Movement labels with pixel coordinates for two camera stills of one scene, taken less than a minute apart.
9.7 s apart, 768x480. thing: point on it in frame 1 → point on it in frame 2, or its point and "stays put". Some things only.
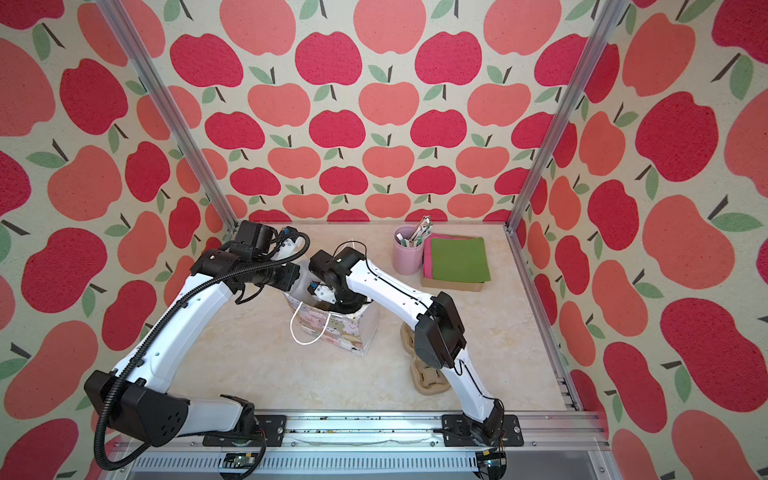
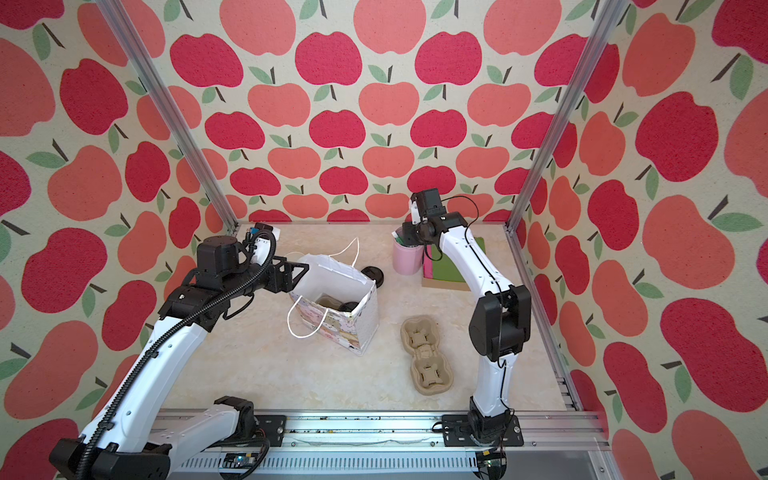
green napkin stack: (463, 260) stays put
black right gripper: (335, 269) → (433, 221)
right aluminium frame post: (559, 130) stays put
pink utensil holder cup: (407, 261) stays put
